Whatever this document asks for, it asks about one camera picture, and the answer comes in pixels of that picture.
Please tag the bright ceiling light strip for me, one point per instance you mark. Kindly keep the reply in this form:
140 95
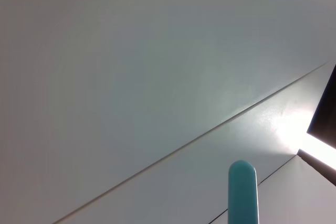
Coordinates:
320 150

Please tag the blue scissors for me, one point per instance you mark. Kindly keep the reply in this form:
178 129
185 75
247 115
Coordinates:
242 195

